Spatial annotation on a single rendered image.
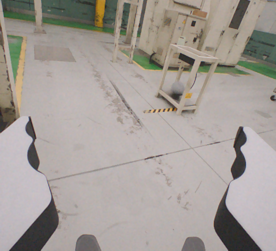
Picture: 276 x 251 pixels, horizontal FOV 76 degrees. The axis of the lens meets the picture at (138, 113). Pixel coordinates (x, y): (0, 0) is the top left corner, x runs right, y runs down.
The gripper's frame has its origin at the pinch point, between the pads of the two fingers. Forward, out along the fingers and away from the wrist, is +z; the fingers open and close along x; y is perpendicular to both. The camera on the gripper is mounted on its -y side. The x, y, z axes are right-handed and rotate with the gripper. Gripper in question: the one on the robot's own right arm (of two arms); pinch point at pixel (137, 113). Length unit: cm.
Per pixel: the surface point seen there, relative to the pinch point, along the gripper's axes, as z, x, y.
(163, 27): 442, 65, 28
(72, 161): 91, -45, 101
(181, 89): 224, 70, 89
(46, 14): 881, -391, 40
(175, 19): 410, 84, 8
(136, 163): 99, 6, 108
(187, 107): 201, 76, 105
